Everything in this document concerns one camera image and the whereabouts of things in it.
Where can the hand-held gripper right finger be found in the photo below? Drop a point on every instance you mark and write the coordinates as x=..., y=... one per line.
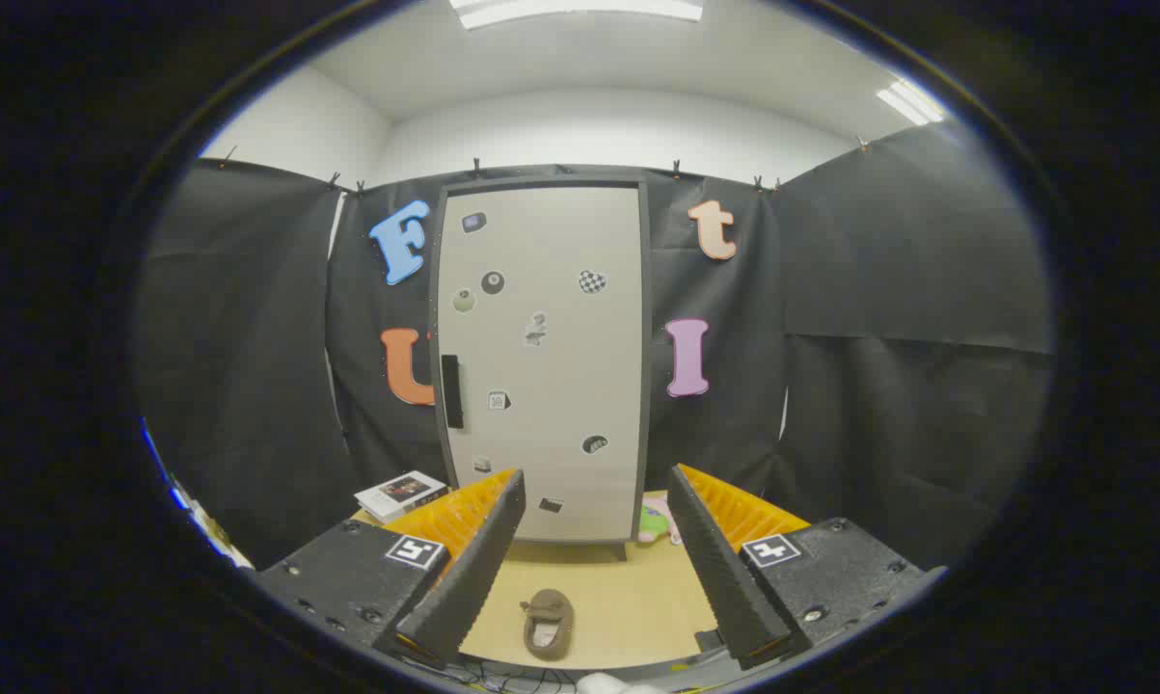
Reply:
x=714, y=569

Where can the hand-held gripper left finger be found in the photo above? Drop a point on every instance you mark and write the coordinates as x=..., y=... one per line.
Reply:
x=478, y=569

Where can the brown fuzzy slipper shoe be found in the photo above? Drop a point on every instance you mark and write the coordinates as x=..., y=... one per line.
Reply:
x=548, y=607

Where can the grey shoe cabinet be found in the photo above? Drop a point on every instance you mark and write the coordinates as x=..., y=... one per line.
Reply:
x=647, y=386

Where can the pink and green plush toy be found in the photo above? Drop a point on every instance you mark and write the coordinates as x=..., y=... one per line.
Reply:
x=650, y=525

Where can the colourful printed papers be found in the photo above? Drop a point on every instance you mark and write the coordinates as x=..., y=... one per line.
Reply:
x=199, y=516

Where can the small ceiling light panel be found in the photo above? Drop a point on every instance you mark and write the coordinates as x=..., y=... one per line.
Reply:
x=910, y=101

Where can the long ceiling light panel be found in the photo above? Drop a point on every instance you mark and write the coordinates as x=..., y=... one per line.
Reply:
x=580, y=10

